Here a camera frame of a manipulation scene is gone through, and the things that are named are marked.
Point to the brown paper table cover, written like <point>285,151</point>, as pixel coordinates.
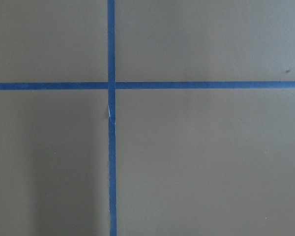
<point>190,162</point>

